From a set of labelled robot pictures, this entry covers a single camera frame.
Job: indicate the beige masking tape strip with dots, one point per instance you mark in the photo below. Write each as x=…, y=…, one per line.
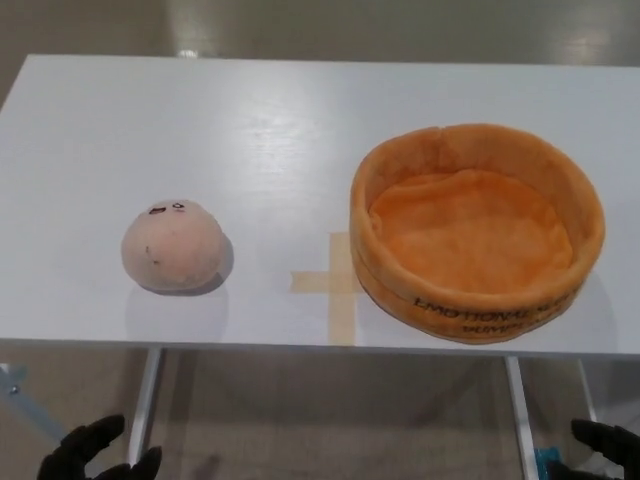
x=341, y=315
x=310, y=281

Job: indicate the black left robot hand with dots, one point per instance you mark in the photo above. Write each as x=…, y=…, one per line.
x=70, y=450

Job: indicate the pink round plush toy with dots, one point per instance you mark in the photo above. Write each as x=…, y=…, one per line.
x=172, y=250

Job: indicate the grey metal frame bar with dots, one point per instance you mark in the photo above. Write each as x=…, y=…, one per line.
x=20, y=397

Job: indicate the orange plush round plate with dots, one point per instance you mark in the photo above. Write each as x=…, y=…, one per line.
x=465, y=240

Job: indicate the teal floor marker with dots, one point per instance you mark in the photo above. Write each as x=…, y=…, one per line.
x=545, y=459

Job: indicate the white table leg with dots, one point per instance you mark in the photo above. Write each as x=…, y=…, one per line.
x=588, y=385
x=522, y=410
x=147, y=390

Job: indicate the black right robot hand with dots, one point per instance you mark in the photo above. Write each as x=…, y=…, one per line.
x=620, y=455

